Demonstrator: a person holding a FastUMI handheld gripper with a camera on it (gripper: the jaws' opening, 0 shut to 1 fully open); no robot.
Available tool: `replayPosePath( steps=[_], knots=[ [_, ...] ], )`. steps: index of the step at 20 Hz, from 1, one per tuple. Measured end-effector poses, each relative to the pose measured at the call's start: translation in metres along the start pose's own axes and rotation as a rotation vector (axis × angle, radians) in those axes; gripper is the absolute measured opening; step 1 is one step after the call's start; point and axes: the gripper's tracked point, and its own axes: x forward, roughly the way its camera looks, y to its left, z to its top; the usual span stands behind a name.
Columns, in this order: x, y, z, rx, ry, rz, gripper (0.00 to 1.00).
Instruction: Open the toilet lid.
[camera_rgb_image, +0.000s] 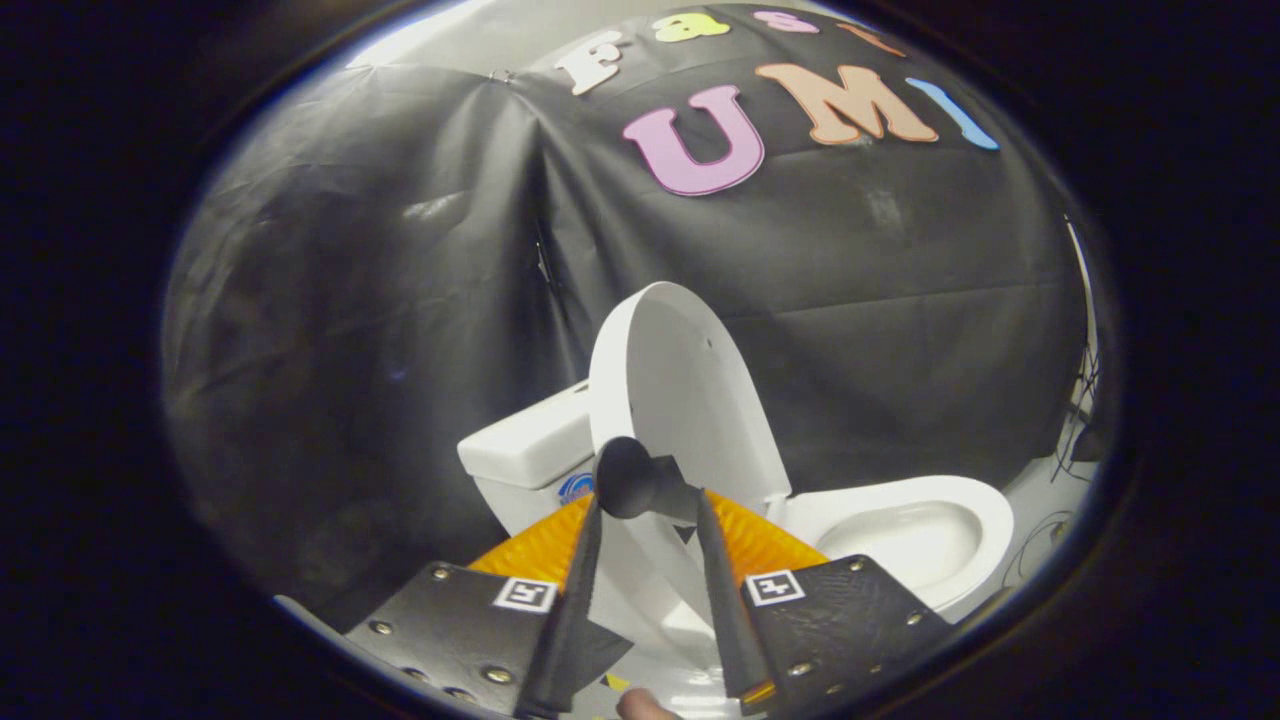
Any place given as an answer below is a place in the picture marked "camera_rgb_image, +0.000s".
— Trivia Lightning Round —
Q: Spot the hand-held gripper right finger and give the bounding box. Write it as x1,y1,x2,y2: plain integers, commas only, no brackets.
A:
697,490,953,717

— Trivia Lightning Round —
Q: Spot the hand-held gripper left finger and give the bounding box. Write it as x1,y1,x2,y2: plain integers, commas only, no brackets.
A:
345,490,636,719

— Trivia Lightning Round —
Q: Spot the white toilet lid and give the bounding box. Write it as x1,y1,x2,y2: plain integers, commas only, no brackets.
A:
588,282,794,663

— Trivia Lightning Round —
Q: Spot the white ceramic toilet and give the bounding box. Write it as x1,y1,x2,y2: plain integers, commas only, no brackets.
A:
458,380,1015,626

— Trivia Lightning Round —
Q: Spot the black tripod stand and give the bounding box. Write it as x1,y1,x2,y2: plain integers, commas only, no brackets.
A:
1052,345,1103,483

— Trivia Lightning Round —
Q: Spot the black backdrop cloth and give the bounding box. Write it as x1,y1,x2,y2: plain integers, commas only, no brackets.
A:
165,5,1093,621

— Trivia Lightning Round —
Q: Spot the black floor cable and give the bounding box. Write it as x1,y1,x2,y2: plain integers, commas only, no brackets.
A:
1003,512,1074,587

